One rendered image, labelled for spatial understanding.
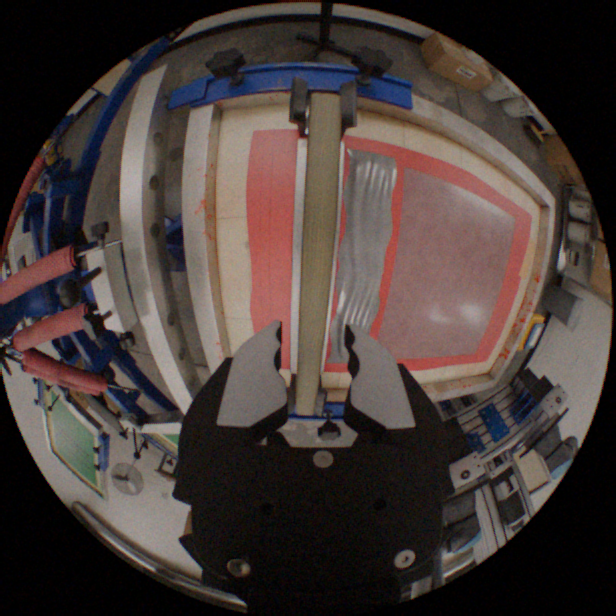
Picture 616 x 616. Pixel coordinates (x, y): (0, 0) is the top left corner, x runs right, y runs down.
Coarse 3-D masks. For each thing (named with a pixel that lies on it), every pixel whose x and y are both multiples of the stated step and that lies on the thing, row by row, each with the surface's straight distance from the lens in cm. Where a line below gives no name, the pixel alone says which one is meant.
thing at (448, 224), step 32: (256, 160) 30; (288, 160) 30; (416, 160) 34; (256, 192) 29; (288, 192) 29; (416, 192) 33; (448, 192) 37; (480, 192) 43; (256, 224) 29; (288, 224) 28; (416, 224) 33; (448, 224) 36; (480, 224) 42; (512, 224) 52; (256, 256) 30; (288, 256) 29; (416, 256) 33; (448, 256) 37; (480, 256) 43; (512, 256) 53; (512, 288) 57
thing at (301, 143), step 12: (300, 144) 26; (300, 156) 25; (300, 168) 25; (300, 180) 25; (300, 192) 24; (300, 204) 24; (300, 216) 24; (300, 228) 24; (336, 228) 24; (300, 240) 24; (336, 240) 25; (300, 252) 25; (336, 252) 25; (300, 264) 25; (336, 264) 25; (324, 348) 31; (324, 360) 32
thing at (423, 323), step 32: (256, 288) 31; (288, 288) 30; (384, 288) 32; (416, 288) 35; (448, 288) 39; (480, 288) 46; (256, 320) 34; (288, 320) 33; (384, 320) 35; (416, 320) 38; (448, 320) 43; (480, 320) 51; (288, 352) 36; (416, 352) 43; (448, 352) 49; (480, 352) 59
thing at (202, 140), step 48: (288, 96) 32; (192, 144) 32; (480, 144) 41; (192, 192) 30; (528, 192) 59; (192, 240) 30; (192, 288) 32; (528, 288) 64; (432, 384) 54; (480, 384) 65
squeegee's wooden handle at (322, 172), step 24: (312, 96) 22; (336, 96) 22; (312, 120) 20; (336, 120) 20; (312, 144) 19; (336, 144) 19; (312, 168) 18; (336, 168) 19; (312, 192) 18; (336, 192) 18; (312, 216) 18; (336, 216) 18; (312, 240) 18; (312, 264) 18; (312, 288) 19; (312, 312) 20; (312, 336) 21; (312, 360) 24; (312, 384) 27; (312, 408) 31
